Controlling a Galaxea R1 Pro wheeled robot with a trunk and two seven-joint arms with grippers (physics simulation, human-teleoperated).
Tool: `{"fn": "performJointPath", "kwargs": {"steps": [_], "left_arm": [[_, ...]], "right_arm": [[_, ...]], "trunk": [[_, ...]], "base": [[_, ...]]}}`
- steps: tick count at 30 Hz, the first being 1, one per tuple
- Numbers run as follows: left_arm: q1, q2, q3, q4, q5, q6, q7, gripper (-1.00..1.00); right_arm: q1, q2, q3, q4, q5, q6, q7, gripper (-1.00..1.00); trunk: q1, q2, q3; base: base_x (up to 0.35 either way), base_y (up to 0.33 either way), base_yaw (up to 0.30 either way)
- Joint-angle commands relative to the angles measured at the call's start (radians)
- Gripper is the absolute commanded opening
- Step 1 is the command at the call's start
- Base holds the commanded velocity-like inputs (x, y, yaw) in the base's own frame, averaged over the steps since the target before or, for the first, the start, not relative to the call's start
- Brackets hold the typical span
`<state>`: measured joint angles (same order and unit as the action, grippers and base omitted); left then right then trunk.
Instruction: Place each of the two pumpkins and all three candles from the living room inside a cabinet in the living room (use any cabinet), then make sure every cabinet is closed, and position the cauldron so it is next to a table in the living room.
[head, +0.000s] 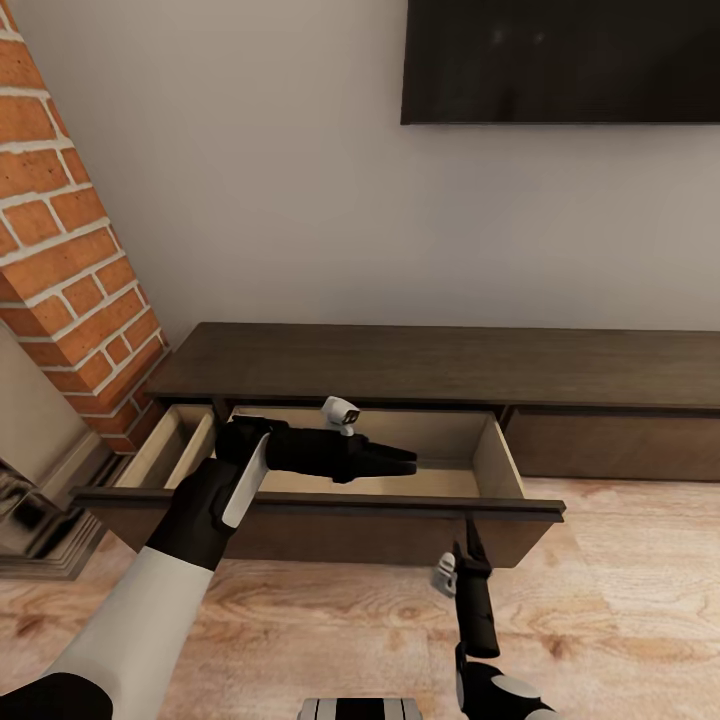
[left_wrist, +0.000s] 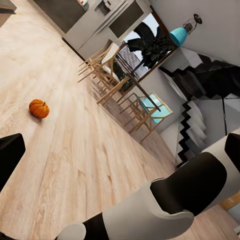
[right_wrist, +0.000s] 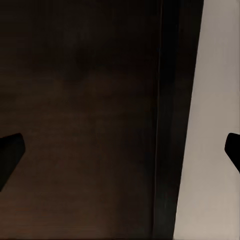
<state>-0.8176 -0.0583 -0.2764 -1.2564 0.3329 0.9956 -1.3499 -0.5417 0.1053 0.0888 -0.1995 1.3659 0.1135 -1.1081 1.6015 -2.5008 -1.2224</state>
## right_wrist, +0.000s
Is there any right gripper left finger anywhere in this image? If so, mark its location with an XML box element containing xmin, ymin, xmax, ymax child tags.
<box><xmin>0</xmin><ymin>133</ymin><xmax>26</xmax><ymax>192</ymax></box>

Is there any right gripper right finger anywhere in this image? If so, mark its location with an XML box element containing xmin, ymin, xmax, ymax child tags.
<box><xmin>225</xmin><ymin>133</ymin><xmax>240</xmax><ymax>172</ymax></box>

